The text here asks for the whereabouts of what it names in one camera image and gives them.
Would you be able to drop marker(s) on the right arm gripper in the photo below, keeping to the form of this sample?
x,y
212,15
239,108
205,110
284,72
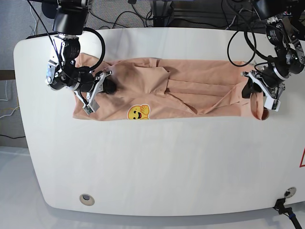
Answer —
x,y
100,83

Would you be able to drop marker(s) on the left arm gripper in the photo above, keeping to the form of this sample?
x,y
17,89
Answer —
x,y
267,81

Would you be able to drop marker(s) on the peach pink T-shirt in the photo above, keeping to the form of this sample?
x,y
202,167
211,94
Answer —
x,y
150,88

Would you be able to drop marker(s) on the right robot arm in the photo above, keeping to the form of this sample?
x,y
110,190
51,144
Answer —
x,y
69,19

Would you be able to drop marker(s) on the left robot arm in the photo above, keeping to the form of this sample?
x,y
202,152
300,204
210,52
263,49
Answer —
x,y
284,31

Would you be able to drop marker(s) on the red triangle sticker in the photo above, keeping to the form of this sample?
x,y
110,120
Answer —
x,y
302,163

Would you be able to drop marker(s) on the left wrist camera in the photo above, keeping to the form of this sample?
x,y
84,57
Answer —
x,y
272,104

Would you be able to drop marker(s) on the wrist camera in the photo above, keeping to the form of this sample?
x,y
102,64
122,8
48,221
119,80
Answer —
x,y
91,107
272,104

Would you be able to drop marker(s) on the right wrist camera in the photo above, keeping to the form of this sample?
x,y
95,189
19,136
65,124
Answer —
x,y
91,107

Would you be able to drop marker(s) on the black metal frame post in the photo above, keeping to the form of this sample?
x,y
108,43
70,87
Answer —
x,y
162,12

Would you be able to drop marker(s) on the right table cable grommet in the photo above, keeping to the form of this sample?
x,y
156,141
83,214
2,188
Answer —
x,y
290,192

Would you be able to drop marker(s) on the table cable grommet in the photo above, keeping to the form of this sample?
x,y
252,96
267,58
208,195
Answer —
x,y
290,192
86,199

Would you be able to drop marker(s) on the left table cable grommet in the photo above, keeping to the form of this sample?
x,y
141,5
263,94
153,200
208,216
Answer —
x,y
86,199

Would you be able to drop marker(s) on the black clamp with cable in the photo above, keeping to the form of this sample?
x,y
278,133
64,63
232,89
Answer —
x,y
282,210

